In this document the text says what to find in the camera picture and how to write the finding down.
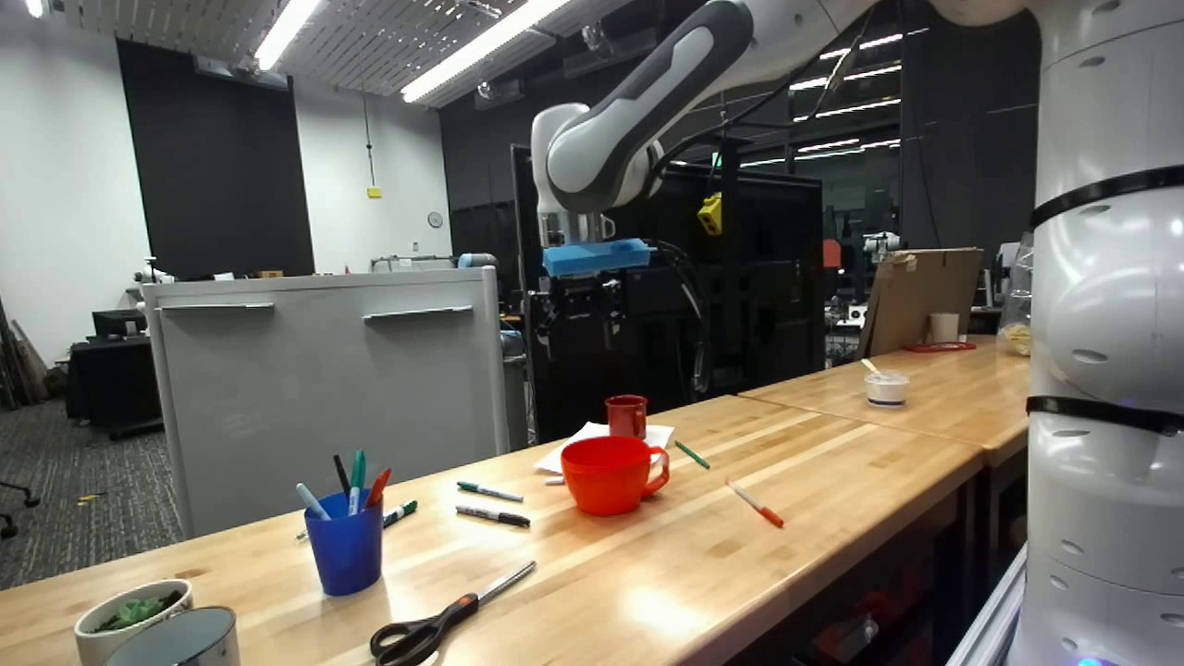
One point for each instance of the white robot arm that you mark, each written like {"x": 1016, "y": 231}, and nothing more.
{"x": 1105, "y": 564}

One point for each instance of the large orange-red cup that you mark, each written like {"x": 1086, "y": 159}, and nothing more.
{"x": 614, "y": 477}

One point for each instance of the green capped marker on table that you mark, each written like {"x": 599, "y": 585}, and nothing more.
{"x": 486, "y": 490}

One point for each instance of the black marker on table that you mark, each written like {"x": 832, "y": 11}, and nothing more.
{"x": 492, "y": 517}

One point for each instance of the red marker in cup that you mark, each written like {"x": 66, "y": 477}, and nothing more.
{"x": 377, "y": 490}

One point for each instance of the marker behind blue cup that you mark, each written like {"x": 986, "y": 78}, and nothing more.
{"x": 402, "y": 511}

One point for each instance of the black pen in cup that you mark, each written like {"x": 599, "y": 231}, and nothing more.
{"x": 340, "y": 477}

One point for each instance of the blue plastic cup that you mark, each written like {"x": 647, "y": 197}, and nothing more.
{"x": 346, "y": 545}

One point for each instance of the light blue pen in cup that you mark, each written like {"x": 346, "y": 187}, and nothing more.
{"x": 310, "y": 501}

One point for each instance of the white paper cup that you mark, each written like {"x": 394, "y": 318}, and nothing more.
{"x": 946, "y": 326}

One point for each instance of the small dark red mug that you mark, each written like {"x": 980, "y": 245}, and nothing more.
{"x": 626, "y": 413}

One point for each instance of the white paper sheet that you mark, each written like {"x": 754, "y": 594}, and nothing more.
{"x": 592, "y": 435}

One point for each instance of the large black panel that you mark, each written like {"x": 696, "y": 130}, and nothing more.
{"x": 729, "y": 299}

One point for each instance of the green pencil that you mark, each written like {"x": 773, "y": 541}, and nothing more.
{"x": 694, "y": 457}

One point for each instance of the red and white pen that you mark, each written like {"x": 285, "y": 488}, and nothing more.
{"x": 758, "y": 509}

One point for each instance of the small white bowl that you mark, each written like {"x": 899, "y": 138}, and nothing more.
{"x": 885, "y": 386}

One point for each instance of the cardboard box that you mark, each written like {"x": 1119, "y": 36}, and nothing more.
{"x": 910, "y": 286}

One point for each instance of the white pot with plant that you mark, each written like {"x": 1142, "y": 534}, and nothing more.
{"x": 103, "y": 626}

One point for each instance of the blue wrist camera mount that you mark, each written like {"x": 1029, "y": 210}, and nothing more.
{"x": 577, "y": 262}

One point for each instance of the black handled scissors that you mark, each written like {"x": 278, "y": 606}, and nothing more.
{"x": 416, "y": 643}

